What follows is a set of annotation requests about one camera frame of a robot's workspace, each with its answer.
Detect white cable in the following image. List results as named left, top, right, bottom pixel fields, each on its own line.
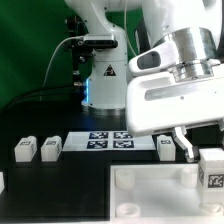
left=42, top=35, right=85, bottom=88

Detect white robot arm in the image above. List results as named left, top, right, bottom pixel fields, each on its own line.
left=64, top=0, right=224, bottom=162

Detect white square tabletop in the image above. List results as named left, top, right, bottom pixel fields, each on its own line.
left=110, top=164, right=224, bottom=224

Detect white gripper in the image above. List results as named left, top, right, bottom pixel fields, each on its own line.
left=126, top=68, right=224, bottom=163

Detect black cables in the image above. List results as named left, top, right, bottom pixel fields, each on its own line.
left=0, top=84, right=84, bottom=113

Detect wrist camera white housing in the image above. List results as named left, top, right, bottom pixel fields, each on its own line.
left=129, top=41, right=179, bottom=76

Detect white block left edge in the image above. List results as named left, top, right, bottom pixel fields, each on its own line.
left=0, top=172, right=5, bottom=195

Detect white sheet with markers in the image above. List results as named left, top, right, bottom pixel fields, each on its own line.
left=63, top=131, right=155, bottom=151

